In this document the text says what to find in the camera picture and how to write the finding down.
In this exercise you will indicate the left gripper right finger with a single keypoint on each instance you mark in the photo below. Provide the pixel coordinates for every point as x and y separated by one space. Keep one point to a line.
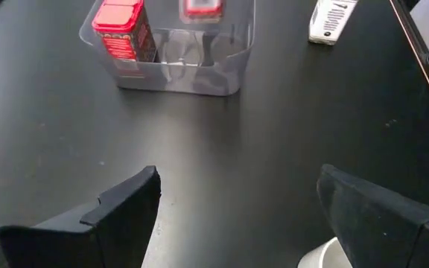
378 231

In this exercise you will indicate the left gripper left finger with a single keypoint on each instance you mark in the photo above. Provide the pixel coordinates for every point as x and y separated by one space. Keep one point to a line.
117 231

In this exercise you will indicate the red spice tin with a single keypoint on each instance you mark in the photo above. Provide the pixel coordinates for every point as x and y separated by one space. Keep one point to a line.
121 22
201 9

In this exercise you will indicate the smoky clear plastic bin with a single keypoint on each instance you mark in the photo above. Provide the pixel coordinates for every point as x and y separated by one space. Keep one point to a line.
199 78

